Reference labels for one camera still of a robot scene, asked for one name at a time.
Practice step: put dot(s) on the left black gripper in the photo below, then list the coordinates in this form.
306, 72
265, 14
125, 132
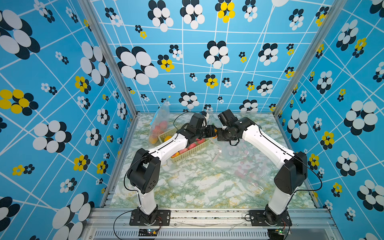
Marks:
211, 131

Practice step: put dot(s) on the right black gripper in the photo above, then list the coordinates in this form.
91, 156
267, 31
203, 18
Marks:
219, 137

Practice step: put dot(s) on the pink red peach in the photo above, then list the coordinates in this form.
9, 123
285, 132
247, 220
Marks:
163, 125

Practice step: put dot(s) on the pale green plastic basket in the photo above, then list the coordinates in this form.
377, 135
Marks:
183, 154

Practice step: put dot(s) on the clear zip-top bag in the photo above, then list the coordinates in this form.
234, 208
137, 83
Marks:
162, 114

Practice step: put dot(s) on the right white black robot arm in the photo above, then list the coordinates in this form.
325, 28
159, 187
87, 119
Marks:
292, 169

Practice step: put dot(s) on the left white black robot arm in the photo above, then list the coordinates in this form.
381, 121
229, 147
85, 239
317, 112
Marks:
144, 170

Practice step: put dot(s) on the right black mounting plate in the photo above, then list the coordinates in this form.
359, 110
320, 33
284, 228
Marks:
262, 218

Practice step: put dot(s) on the black mounting plate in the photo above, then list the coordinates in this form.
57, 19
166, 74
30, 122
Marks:
262, 218
156, 218

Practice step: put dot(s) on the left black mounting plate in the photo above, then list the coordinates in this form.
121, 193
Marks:
156, 218

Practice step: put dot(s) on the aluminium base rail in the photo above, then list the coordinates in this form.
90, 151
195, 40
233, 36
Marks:
212, 224

